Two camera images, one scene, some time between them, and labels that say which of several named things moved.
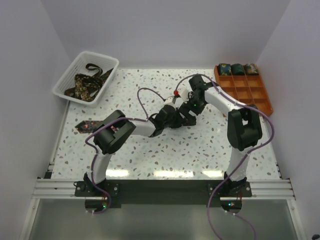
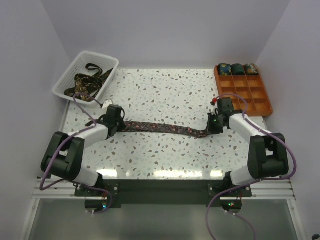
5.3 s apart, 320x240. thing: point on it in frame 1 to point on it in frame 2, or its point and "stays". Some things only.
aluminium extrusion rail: [281, 188] stays
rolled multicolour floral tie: [251, 69] stays
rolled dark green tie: [237, 69] stays
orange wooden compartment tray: [248, 88] stays
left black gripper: [178, 123] to [121, 125]
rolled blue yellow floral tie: [224, 69] stays
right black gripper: [186, 108] to [209, 126]
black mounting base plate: [163, 193] stays
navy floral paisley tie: [89, 126] to [171, 130]
